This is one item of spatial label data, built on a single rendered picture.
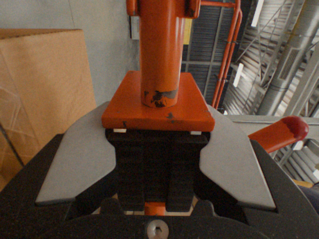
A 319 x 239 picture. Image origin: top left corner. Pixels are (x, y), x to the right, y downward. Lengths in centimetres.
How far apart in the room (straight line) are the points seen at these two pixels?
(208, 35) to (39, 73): 1087
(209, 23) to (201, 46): 128
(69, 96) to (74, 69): 4
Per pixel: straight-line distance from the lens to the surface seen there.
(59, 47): 25
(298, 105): 294
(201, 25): 1083
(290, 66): 581
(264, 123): 154
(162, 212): 18
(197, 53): 1109
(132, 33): 750
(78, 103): 29
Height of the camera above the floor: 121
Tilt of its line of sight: 1 degrees up
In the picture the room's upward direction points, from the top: 92 degrees clockwise
